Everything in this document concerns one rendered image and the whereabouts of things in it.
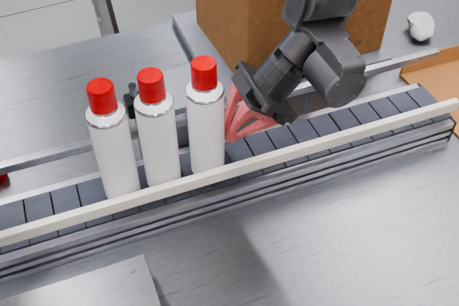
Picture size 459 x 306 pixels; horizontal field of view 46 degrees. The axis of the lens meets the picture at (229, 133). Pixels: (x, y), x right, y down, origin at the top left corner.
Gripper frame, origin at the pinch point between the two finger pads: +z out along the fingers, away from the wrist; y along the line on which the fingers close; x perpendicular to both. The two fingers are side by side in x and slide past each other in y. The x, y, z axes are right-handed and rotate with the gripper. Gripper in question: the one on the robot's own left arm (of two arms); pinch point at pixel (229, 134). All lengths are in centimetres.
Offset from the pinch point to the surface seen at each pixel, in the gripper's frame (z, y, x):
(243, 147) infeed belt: 2.7, -1.9, 6.3
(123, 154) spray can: 6.8, 2.2, -14.9
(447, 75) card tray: -23, -9, 44
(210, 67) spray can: -9.1, 1.5, -11.7
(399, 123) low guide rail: -14.7, 4.6, 22.9
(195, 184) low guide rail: 7.2, 4.4, -3.1
